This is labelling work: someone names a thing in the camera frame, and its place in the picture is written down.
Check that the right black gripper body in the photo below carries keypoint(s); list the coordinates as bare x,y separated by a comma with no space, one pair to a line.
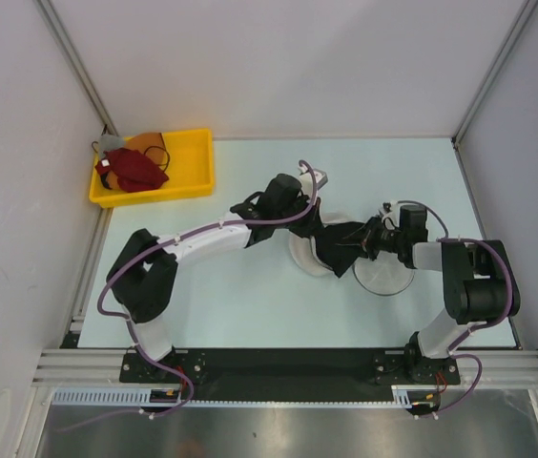
378,238

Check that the black garment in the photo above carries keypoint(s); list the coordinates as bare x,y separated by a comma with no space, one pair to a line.
339,245

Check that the white mesh laundry bag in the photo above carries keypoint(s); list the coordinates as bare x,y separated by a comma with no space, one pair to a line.
385,276

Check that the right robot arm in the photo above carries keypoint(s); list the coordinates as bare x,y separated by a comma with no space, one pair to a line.
479,287

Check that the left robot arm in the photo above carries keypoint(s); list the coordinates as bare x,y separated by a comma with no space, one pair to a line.
140,284

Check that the yellow plastic bin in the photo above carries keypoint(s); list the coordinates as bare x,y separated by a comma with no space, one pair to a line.
191,172

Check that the orange garment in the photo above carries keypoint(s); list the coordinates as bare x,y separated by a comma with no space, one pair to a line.
152,146

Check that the dark red garment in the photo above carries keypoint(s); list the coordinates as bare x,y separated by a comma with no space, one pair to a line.
129,171

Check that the grey garment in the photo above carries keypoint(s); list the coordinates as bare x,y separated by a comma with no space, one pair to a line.
107,143

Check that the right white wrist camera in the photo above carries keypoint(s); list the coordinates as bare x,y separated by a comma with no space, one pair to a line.
390,210

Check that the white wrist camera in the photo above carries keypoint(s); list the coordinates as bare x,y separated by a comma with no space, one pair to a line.
390,210
310,181

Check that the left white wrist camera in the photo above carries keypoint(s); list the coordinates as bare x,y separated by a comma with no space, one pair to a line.
310,181

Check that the white slotted cable duct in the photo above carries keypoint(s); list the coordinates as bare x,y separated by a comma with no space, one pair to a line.
148,397

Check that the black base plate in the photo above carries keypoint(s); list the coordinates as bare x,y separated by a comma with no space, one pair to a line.
279,368

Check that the right aluminium frame post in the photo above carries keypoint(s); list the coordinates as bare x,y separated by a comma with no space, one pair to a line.
506,49

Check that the aluminium frame post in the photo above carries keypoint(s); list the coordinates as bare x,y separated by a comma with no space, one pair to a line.
63,40
506,49

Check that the left aluminium frame post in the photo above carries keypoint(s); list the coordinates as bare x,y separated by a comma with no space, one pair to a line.
63,40

